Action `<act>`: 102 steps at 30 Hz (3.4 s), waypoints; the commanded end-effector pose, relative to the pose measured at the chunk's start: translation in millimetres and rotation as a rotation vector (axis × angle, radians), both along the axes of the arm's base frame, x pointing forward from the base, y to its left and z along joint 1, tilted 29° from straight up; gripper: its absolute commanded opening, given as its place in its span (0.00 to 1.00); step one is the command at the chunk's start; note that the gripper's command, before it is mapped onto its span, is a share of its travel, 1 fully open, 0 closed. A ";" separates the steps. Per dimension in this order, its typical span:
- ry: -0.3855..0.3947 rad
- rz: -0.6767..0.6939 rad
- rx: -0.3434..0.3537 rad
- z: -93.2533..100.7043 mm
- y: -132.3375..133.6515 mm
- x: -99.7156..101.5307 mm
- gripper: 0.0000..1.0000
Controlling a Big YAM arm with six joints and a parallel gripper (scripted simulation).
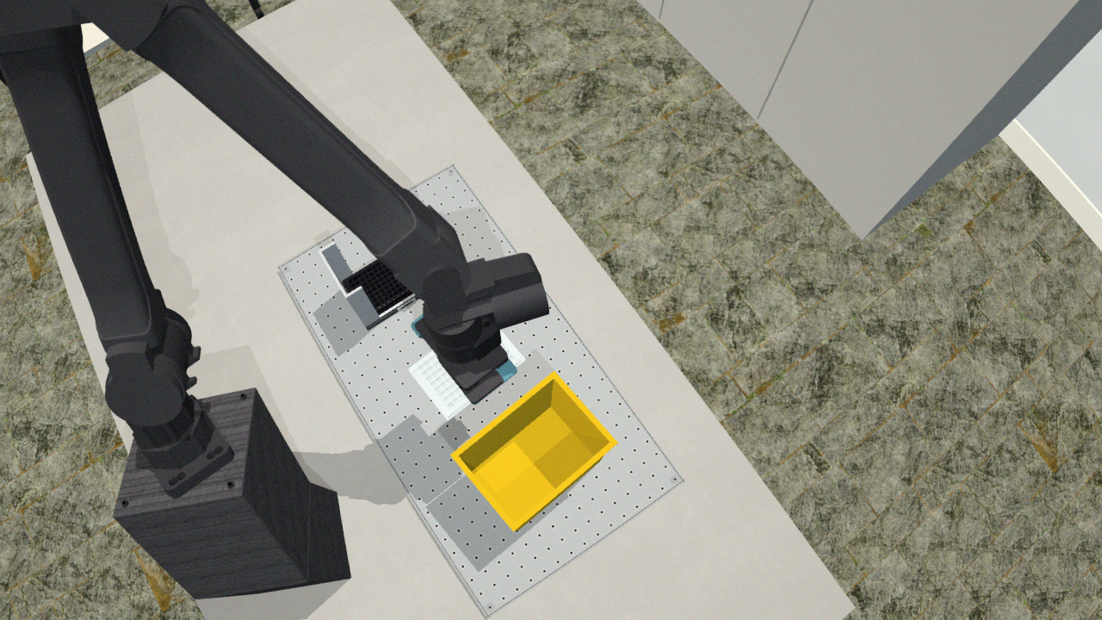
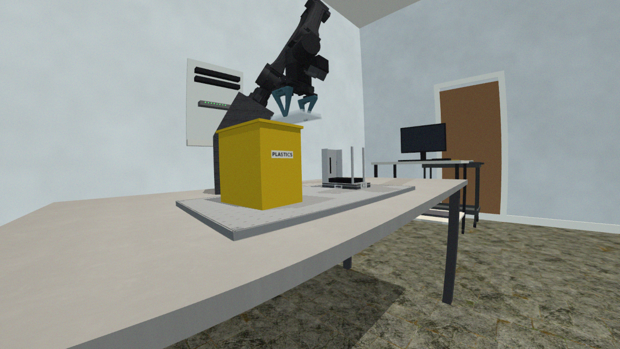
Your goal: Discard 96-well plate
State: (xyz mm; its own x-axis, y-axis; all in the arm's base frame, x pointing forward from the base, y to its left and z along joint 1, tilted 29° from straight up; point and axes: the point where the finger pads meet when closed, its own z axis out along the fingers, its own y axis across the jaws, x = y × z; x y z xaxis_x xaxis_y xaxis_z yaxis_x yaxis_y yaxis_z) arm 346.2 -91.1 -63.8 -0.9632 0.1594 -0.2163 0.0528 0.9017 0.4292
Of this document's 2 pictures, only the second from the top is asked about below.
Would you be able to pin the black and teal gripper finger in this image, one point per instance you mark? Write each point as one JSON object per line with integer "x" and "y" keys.
{"x": 312, "y": 99}
{"x": 287, "y": 91}

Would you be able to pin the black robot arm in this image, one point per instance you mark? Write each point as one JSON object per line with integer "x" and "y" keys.
{"x": 299, "y": 54}

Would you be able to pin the yellow plastics bin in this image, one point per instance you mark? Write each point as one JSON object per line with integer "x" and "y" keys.
{"x": 260, "y": 164}

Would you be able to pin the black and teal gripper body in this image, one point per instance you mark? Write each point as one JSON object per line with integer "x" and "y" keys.
{"x": 299, "y": 88}

